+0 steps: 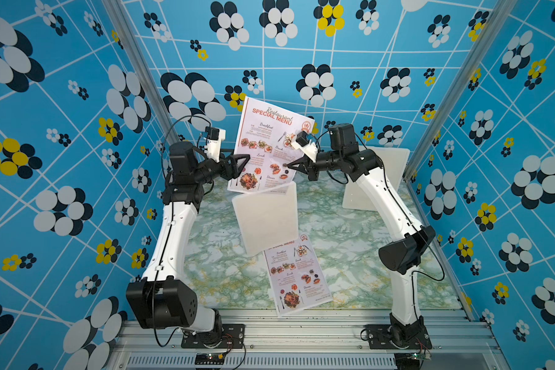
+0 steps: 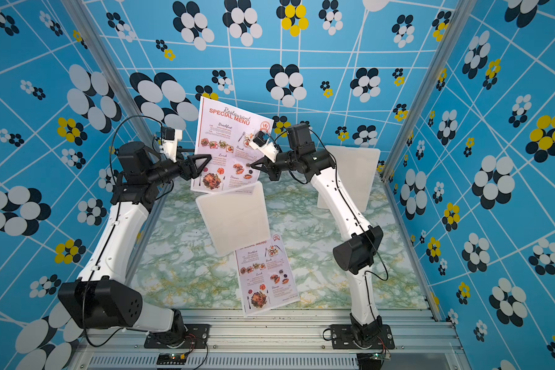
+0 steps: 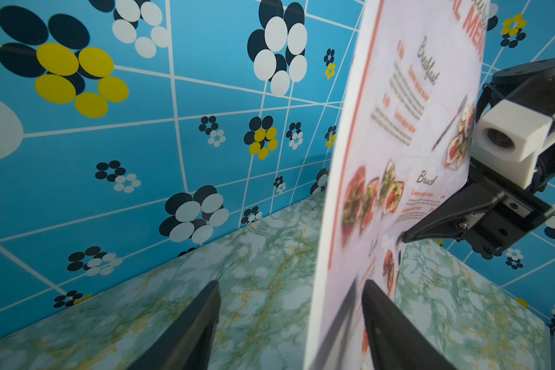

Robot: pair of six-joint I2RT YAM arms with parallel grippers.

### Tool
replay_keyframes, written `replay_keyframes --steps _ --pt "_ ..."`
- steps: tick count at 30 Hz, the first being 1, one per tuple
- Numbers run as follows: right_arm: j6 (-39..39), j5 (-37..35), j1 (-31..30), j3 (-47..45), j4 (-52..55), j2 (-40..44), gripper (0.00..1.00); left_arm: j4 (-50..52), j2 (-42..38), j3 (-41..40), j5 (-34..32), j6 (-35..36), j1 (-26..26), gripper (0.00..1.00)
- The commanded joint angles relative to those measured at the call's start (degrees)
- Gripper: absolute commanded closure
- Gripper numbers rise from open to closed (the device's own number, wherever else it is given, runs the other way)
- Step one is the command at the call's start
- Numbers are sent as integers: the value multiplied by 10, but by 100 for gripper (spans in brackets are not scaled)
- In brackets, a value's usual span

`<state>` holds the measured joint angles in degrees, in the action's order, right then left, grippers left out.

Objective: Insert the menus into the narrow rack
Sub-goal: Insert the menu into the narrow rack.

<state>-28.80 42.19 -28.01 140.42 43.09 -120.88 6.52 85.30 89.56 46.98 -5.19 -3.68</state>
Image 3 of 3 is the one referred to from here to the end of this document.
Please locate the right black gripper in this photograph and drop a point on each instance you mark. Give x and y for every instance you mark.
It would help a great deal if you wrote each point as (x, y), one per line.
(491, 213)

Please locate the restaurant menu sheet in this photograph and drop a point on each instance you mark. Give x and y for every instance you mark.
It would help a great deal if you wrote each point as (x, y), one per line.
(402, 150)

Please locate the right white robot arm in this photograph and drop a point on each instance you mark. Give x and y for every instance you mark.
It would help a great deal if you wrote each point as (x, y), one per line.
(531, 85)

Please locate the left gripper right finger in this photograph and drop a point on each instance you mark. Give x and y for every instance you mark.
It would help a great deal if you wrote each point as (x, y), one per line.
(393, 340)

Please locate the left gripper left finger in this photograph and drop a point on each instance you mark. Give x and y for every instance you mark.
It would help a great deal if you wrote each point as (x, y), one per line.
(188, 342)

